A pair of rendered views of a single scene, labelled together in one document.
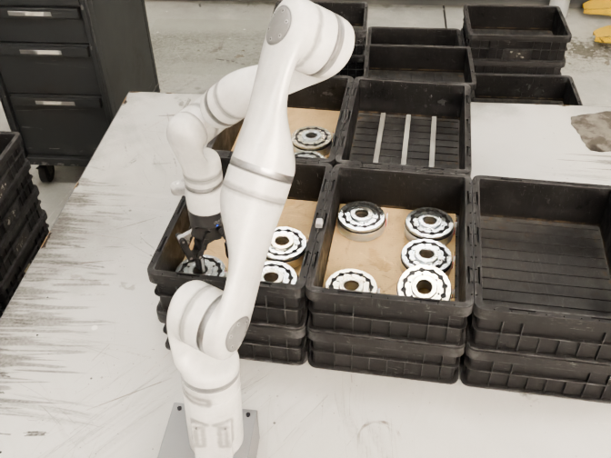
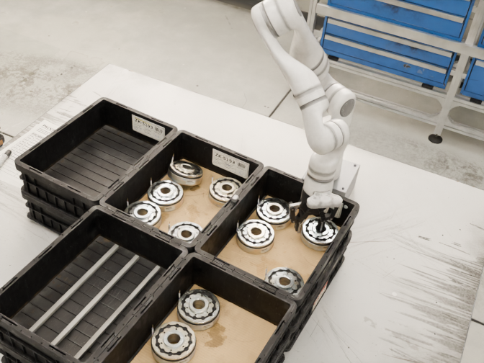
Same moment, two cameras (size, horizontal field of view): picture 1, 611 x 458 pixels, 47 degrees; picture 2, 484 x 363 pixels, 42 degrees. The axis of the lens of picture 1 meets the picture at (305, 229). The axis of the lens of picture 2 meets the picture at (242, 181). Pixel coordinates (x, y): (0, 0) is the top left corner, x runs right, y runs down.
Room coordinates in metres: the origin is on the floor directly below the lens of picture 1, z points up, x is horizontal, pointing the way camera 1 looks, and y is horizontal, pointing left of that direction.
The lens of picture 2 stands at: (2.26, 0.31, 2.10)
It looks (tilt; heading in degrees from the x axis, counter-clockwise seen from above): 42 degrees down; 195
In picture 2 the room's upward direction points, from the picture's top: 6 degrees clockwise
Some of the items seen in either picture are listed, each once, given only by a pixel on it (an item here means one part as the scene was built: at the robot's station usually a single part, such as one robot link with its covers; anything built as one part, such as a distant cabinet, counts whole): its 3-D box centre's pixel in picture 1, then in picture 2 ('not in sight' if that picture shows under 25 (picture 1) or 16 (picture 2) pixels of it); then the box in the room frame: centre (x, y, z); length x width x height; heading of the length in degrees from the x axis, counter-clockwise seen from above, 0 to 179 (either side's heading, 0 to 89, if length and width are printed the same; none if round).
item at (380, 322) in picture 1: (393, 250); (184, 199); (1.06, -0.18, 0.87); 0.40 x 0.30 x 0.11; 169
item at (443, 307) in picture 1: (395, 231); (185, 185); (1.06, -0.18, 0.92); 0.40 x 0.30 x 0.02; 169
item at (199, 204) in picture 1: (201, 184); (321, 184); (1.05, 0.19, 1.05); 0.11 x 0.09 x 0.06; 29
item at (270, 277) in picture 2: not in sight; (284, 282); (1.24, 0.17, 0.86); 0.10 x 0.10 x 0.01
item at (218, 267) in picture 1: (200, 273); (320, 230); (1.02, 0.21, 0.86); 0.10 x 0.10 x 0.01
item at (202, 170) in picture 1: (195, 148); (328, 148); (1.03, 0.19, 1.15); 0.09 x 0.07 x 0.15; 149
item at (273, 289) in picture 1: (247, 217); (280, 228); (1.11, 0.12, 0.92); 0.40 x 0.30 x 0.02; 169
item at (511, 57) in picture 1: (506, 69); not in sight; (2.73, -0.88, 0.37); 0.40 x 0.30 x 0.45; 84
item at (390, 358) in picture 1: (390, 287); not in sight; (1.06, -0.18, 0.76); 0.40 x 0.30 x 0.12; 169
